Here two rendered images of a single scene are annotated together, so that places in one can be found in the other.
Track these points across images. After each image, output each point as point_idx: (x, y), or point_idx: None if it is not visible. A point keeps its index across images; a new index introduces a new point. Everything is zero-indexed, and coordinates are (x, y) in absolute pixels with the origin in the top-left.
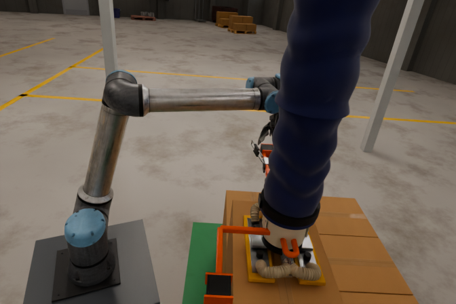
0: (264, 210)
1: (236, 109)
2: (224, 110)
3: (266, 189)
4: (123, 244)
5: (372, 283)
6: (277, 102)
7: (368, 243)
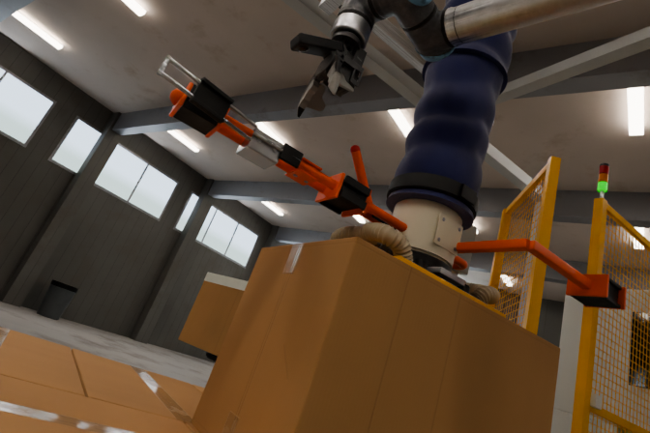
0: (475, 206)
1: (493, 35)
2: (513, 29)
3: (476, 174)
4: None
5: (192, 392)
6: (503, 66)
7: (92, 358)
